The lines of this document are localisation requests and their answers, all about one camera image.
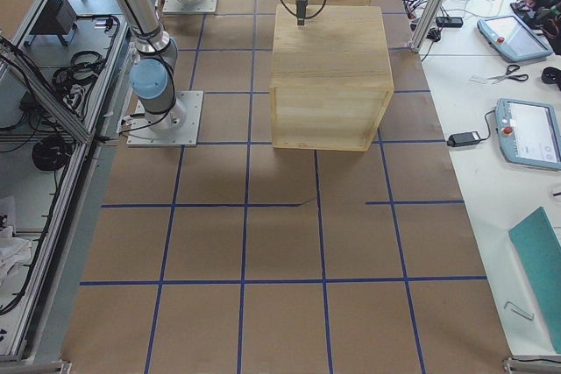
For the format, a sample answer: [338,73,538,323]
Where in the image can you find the wooden drawer cabinet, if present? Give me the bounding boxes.
[270,5,394,152]

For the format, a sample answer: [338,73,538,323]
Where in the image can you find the far blue teach pendant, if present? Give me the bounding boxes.
[477,15,553,62]

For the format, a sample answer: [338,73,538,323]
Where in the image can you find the blue teach pendant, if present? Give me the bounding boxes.
[477,15,553,62]
[495,98,560,171]

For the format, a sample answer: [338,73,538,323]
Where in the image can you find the black power adapter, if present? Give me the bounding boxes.
[446,131,482,148]

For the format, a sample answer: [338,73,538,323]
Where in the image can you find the near blue teach pendant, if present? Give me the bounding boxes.
[495,98,560,171]

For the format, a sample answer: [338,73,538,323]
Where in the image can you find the green cutting mat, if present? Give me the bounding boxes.
[508,207,560,335]

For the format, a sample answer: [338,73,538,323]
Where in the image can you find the metal hex key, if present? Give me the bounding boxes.
[503,300,535,321]

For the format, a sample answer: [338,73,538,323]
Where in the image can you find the crumpled white cloth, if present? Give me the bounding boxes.
[0,196,32,287]

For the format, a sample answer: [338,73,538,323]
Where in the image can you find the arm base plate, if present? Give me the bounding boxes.
[163,0,217,15]
[126,90,203,148]

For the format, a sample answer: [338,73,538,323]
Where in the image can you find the black handled scissors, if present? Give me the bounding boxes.
[488,64,529,84]

